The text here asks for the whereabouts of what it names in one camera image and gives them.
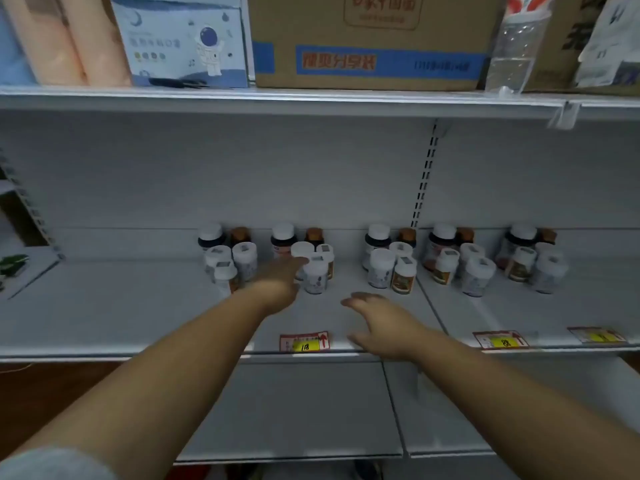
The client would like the person's left hand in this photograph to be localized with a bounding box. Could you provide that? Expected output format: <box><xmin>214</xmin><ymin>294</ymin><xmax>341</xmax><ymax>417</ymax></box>
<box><xmin>251</xmin><ymin>257</ymin><xmax>310</xmax><ymax>316</ymax></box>

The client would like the person's right hand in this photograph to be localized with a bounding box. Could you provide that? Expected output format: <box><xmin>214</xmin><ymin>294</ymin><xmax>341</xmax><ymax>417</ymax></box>
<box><xmin>341</xmin><ymin>293</ymin><xmax>436</xmax><ymax>363</ymax></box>

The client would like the person's left forearm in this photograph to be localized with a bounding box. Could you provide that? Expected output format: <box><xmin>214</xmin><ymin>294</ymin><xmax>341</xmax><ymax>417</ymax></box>
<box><xmin>10</xmin><ymin>287</ymin><xmax>276</xmax><ymax>480</ymax></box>

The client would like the person's right forearm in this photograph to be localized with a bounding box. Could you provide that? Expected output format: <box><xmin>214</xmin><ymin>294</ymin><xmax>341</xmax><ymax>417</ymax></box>
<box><xmin>415</xmin><ymin>331</ymin><xmax>640</xmax><ymax>480</ymax></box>

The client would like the dark white-capped supplement jar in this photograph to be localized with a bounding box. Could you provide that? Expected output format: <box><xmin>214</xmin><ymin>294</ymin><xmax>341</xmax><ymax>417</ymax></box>
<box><xmin>197</xmin><ymin>224</ymin><xmax>226</xmax><ymax>253</ymax></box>
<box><xmin>270</xmin><ymin>223</ymin><xmax>297</xmax><ymax>258</ymax></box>
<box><xmin>424</xmin><ymin>223</ymin><xmax>457</xmax><ymax>271</ymax></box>
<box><xmin>496</xmin><ymin>224</ymin><xmax>537</xmax><ymax>269</ymax></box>
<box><xmin>363</xmin><ymin>224</ymin><xmax>392</xmax><ymax>270</ymax></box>

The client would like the red and yellow price tag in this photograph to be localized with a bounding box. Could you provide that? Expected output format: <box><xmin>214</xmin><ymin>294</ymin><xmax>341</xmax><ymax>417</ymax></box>
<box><xmin>279</xmin><ymin>332</ymin><xmax>331</xmax><ymax>354</ymax></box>
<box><xmin>567</xmin><ymin>326</ymin><xmax>628</xmax><ymax>345</ymax></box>
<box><xmin>473</xmin><ymin>331</ymin><xmax>530</xmax><ymax>350</ymax></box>

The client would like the white metal shelf board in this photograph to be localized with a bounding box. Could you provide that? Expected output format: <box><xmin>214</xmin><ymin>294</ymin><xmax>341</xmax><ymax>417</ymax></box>
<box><xmin>0</xmin><ymin>257</ymin><xmax>447</xmax><ymax>364</ymax></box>
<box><xmin>172</xmin><ymin>356</ymin><xmax>405</xmax><ymax>464</ymax></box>
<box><xmin>417</xmin><ymin>252</ymin><xmax>640</xmax><ymax>354</ymax></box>
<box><xmin>0</xmin><ymin>85</ymin><xmax>640</xmax><ymax>121</ymax></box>

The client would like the row of small white bottles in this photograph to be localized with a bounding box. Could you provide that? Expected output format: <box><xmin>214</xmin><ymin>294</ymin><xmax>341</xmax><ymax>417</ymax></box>
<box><xmin>204</xmin><ymin>241</ymin><xmax>569</xmax><ymax>298</ymax></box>

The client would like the slotted white shelf upright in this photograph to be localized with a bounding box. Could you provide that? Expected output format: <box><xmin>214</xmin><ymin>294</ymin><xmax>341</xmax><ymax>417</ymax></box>
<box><xmin>0</xmin><ymin>149</ymin><xmax>66</xmax><ymax>261</ymax></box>
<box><xmin>410</xmin><ymin>120</ymin><xmax>442</xmax><ymax>229</ymax></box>

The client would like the large brown cardboard box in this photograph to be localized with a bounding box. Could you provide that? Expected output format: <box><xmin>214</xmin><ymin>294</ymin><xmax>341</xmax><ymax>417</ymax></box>
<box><xmin>247</xmin><ymin>0</ymin><xmax>507</xmax><ymax>92</ymax></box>

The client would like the blue astronaut print box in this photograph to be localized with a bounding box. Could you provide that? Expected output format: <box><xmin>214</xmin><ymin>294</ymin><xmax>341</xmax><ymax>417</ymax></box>
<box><xmin>109</xmin><ymin>0</ymin><xmax>251</xmax><ymax>89</ymax></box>

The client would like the white side shelf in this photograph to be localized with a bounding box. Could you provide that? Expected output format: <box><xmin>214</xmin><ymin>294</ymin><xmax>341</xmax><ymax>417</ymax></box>
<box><xmin>0</xmin><ymin>245</ymin><xmax>64</xmax><ymax>301</ymax></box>

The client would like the green packet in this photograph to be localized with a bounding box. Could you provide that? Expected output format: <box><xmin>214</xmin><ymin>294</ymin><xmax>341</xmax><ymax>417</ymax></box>
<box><xmin>0</xmin><ymin>253</ymin><xmax>30</xmax><ymax>279</ymax></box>

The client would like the peach coloured roll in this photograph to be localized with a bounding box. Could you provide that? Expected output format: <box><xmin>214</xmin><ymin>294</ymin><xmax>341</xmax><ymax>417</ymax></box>
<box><xmin>60</xmin><ymin>0</ymin><xmax>133</xmax><ymax>88</ymax></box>
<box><xmin>0</xmin><ymin>0</ymin><xmax>89</xmax><ymax>87</ymax></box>

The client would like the clear plastic tag holder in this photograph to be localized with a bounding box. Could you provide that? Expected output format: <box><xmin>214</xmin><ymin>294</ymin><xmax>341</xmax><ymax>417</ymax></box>
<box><xmin>547</xmin><ymin>101</ymin><xmax>582</xmax><ymax>131</ymax></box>

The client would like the clear plastic bag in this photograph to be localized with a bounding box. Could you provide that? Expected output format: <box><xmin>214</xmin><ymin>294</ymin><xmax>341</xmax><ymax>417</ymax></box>
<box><xmin>484</xmin><ymin>0</ymin><xmax>552</xmax><ymax>94</ymax></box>

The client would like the grey sleeve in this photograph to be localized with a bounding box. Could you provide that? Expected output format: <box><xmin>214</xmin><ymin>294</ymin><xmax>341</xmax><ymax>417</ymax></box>
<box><xmin>0</xmin><ymin>447</ymin><xmax>119</xmax><ymax>480</ymax></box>

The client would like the brown box with black print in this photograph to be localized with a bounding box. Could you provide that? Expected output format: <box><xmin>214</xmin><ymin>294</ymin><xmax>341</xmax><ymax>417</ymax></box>
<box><xmin>522</xmin><ymin>0</ymin><xmax>640</xmax><ymax>96</ymax></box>

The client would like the light blue pack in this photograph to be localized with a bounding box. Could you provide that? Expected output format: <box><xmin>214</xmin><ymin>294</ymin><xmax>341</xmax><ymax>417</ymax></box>
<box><xmin>0</xmin><ymin>5</ymin><xmax>37</xmax><ymax>87</ymax></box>

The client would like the white printed packet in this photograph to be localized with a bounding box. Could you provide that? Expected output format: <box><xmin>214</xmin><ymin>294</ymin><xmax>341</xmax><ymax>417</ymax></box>
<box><xmin>574</xmin><ymin>0</ymin><xmax>640</xmax><ymax>89</ymax></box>

